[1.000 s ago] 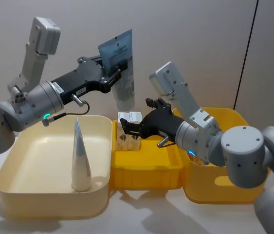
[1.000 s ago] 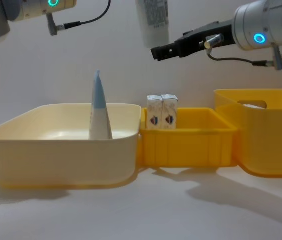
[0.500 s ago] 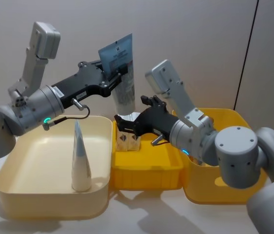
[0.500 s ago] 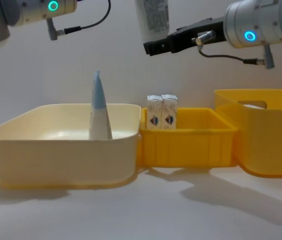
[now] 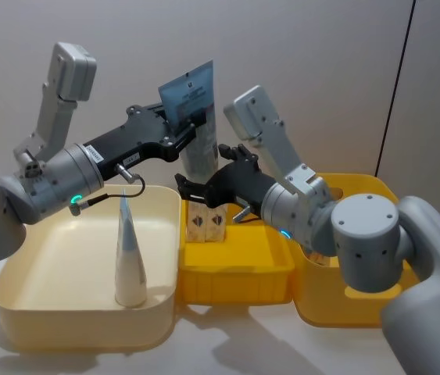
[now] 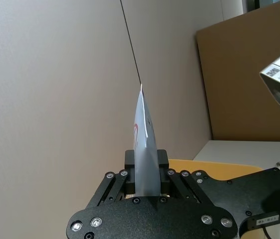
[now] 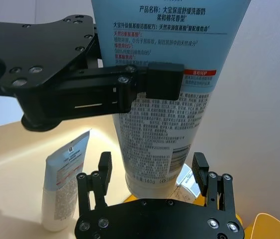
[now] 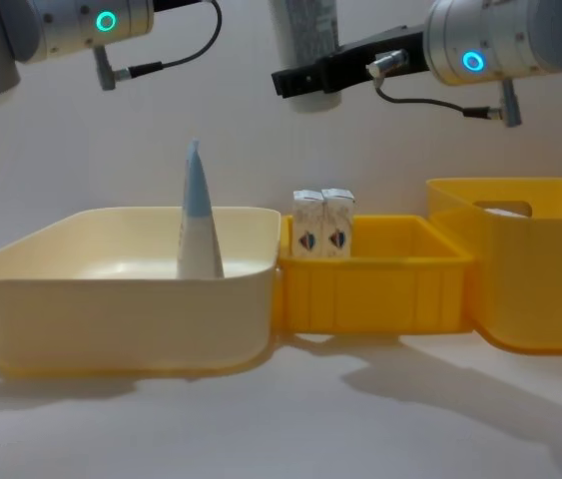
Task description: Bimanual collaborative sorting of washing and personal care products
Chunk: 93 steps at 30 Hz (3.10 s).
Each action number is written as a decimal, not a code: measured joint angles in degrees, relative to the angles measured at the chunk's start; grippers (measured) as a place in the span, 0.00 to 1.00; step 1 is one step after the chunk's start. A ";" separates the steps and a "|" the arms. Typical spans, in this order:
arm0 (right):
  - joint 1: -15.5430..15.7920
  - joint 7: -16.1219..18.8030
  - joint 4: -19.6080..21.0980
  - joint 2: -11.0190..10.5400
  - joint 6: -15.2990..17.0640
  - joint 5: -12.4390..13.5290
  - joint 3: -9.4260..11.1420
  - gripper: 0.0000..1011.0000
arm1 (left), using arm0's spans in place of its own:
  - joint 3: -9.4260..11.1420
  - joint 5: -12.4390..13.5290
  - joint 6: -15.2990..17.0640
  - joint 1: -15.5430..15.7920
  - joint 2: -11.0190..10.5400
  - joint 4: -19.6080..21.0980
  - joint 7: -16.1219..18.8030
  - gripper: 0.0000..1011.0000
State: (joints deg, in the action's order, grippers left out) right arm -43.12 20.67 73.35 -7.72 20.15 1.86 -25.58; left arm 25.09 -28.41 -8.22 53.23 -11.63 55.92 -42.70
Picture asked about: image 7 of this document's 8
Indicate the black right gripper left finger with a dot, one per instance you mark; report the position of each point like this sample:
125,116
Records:
104,174

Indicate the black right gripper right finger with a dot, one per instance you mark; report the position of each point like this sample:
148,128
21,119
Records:
200,171

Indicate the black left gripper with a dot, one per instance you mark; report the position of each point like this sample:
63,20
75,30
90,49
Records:
37,52

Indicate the small blue white cream tube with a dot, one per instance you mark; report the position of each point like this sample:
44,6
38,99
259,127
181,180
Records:
65,179

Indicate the pale yellow plate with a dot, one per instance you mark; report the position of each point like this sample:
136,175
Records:
276,226

